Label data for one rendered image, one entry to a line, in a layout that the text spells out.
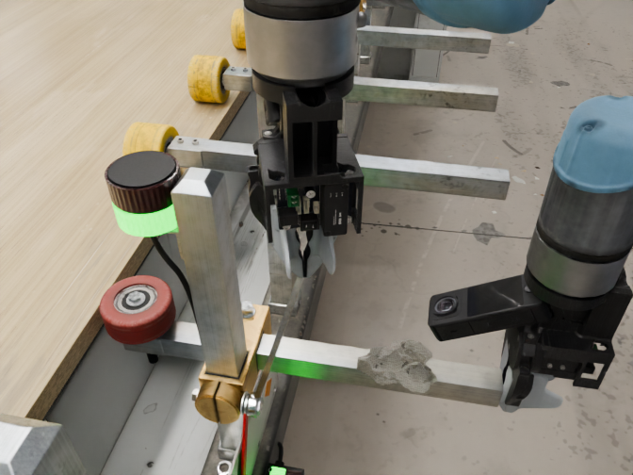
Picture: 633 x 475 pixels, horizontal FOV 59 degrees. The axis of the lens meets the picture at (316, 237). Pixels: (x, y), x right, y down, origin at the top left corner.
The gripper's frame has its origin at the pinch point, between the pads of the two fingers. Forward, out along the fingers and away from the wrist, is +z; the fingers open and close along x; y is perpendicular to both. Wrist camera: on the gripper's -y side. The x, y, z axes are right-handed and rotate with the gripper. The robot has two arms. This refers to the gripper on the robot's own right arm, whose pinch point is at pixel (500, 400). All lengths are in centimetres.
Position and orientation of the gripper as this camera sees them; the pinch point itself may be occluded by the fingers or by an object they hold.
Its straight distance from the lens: 68.8
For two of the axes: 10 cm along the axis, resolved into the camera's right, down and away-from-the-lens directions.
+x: 1.9, -6.3, 7.5
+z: 0.2, 7.7, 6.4
